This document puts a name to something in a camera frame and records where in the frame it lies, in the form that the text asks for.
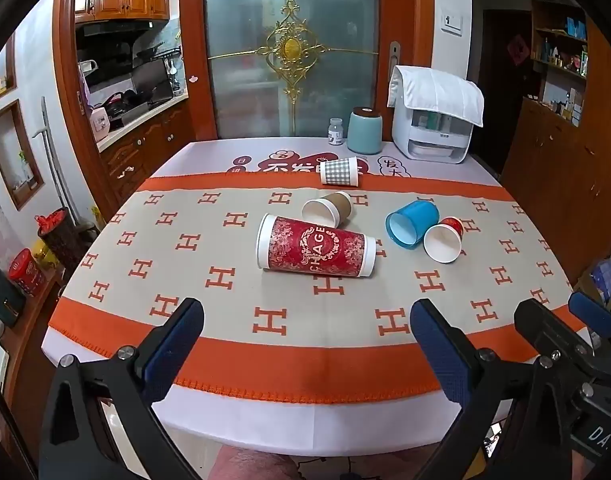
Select yellow can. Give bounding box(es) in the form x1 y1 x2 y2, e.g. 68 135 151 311
32 238 60 267

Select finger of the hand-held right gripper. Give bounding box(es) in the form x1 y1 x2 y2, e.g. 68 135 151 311
514 298 611 378
568 291 611 343

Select large red patterned paper cup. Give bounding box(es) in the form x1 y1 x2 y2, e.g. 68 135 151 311
256 214 377 279

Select pink rice cooker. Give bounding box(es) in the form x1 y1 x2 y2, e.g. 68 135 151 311
88 106 112 144

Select red round tin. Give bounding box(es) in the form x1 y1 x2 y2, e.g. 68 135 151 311
8 248 47 297

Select grey checked paper cup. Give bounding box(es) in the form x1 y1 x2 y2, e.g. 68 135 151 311
319 156 361 187

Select orange patterned tablecloth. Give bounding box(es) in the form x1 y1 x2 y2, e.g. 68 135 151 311
40 137 541 460

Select white wall switch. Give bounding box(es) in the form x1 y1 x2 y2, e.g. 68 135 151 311
441 9 464 36

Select blue plastic cup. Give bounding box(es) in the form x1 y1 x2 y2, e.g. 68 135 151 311
385 199 441 250

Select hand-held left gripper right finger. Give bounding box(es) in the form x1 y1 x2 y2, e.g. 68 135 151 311
409 298 587 480

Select black box device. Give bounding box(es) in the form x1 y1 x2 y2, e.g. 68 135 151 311
0 262 26 322

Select small red paper cup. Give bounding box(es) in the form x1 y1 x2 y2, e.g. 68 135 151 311
423 216 465 265

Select grey mop pole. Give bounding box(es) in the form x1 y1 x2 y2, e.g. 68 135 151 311
32 97 80 227

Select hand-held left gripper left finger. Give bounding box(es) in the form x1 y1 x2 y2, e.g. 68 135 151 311
40 297 206 480

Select frosted glass door gold ornament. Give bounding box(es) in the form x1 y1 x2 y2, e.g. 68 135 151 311
204 0 382 139

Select wooden lower kitchen cabinets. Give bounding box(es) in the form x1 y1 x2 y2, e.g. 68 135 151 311
98 99 197 203

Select white quilted cover cloth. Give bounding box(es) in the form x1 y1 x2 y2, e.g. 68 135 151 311
387 64 485 129

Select black range hood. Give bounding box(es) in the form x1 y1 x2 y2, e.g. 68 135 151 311
76 19 157 40

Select brown paper cup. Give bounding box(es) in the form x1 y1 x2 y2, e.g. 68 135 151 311
302 190 353 228

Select white countertop appliance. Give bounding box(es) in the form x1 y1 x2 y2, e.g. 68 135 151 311
391 104 474 163

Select silver door handle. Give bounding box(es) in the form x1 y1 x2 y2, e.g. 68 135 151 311
388 41 403 84

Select wooden side cabinet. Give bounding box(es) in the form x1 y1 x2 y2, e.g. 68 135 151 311
499 94 611 288

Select teal canister with brown lid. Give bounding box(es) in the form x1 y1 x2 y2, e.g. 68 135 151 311
346 107 383 155

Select orange patterned table runner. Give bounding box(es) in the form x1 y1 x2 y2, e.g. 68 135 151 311
46 172 589 405

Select wooden shelf with small items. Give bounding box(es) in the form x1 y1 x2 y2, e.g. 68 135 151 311
529 0 592 129

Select dark basket with red bow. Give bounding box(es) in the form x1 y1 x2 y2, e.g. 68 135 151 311
36 207 87 272

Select red wall decoration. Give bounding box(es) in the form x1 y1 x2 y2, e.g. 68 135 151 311
506 34 531 64

